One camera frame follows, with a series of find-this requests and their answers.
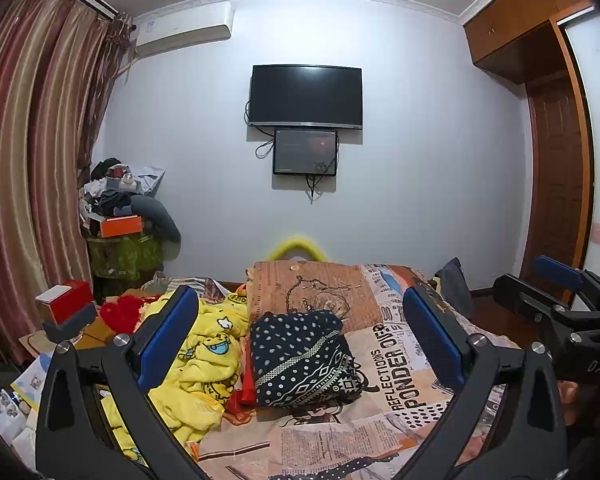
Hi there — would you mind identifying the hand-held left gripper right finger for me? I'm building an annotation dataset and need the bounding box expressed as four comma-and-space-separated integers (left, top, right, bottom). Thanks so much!
402, 285, 568, 480

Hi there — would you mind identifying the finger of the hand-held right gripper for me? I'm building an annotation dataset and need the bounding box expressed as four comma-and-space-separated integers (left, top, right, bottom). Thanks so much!
492, 274, 582, 336
532, 255, 600, 312

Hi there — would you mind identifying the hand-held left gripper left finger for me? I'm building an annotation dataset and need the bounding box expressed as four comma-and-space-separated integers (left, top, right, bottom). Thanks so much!
35, 285, 201, 480

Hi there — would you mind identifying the navy patterned hooded jacket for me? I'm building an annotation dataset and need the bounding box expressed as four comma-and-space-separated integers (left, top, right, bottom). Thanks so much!
250, 310, 366, 408

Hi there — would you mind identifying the pile of mixed clothes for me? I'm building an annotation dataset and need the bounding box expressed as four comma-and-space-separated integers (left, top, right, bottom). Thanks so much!
79, 157, 166, 221

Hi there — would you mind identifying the person's right hand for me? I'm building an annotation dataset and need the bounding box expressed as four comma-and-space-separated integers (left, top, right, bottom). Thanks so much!
555, 380, 579, 426

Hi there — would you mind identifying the yellow cartoon blanket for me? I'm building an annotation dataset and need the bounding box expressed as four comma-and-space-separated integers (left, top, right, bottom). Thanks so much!
97, 285, 253, 466

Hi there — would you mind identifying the red knit garment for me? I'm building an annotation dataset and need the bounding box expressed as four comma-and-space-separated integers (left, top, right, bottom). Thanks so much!
99, 294, 153, 333

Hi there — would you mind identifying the newspaper print bedsheet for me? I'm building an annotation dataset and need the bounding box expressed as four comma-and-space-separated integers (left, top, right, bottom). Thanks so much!
185, 260, 526, 480

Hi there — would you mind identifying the dark grey bag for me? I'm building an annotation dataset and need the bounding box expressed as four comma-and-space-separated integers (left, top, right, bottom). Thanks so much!
435, 257, 473, 318

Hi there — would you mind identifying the brown cardboard piece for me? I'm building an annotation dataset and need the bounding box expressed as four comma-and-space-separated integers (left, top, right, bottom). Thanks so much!
20, 317, 112, 361

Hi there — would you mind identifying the brown wooden door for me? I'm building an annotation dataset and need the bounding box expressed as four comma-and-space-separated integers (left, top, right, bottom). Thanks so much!
520, 77, 590, 301

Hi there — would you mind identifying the green patterned table cloth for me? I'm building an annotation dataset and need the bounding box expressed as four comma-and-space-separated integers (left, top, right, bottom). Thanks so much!
87, 232, 163, 281

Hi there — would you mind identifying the grey box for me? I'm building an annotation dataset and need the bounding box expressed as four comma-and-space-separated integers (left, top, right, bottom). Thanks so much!
42, 305, 97, 343

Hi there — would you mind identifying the red box with white lid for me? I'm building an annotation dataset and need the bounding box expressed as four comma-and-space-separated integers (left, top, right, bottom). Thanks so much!
35, 280, 93, 323

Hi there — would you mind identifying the orange box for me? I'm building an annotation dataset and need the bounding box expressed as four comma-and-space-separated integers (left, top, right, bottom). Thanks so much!
100, 216, 144, 239

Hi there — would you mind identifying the grey long pillow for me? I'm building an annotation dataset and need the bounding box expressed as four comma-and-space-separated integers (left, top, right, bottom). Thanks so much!
130, 194, 182, 246

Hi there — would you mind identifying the yellow round chair back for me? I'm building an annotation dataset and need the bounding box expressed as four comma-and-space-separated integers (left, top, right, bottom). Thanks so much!
265, 237, 326, 262

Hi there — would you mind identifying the stack of printed papers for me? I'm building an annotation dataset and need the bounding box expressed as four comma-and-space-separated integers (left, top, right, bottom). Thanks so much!
0, 355, 51, 461

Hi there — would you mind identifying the striped brown curtain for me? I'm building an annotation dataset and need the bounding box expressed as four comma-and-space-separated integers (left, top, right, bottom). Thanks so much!
0, 0, 133, 376

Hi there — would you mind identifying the wooden wardrobe cabinet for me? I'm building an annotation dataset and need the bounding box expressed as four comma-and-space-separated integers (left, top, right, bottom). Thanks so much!
462, 0, 596, 86

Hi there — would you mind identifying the white air conditioner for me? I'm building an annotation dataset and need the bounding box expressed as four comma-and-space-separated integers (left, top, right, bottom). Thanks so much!
132, 2, 233, 58

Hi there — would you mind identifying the looped black monitor cable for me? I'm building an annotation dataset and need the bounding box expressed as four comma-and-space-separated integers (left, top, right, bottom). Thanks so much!
254, 127, 276, 159

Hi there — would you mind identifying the small black wall monitor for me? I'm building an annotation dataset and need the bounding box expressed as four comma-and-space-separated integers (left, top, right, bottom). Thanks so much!
272, 129, 339, 177

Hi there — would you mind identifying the large black wall television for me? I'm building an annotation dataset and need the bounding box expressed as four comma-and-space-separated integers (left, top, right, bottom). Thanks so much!
247, 64, 364, 131

